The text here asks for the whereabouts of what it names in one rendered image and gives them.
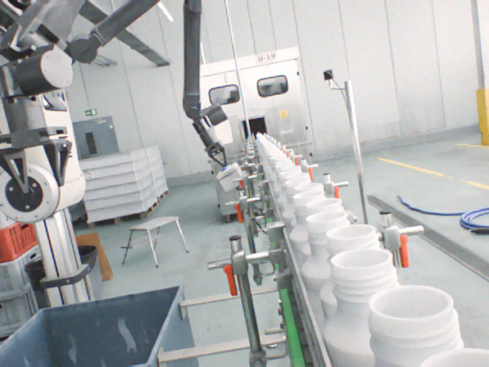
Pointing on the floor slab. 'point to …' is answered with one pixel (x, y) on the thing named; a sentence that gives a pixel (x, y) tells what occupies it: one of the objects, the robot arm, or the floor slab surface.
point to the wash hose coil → (477, 215)
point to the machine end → (256, 108)
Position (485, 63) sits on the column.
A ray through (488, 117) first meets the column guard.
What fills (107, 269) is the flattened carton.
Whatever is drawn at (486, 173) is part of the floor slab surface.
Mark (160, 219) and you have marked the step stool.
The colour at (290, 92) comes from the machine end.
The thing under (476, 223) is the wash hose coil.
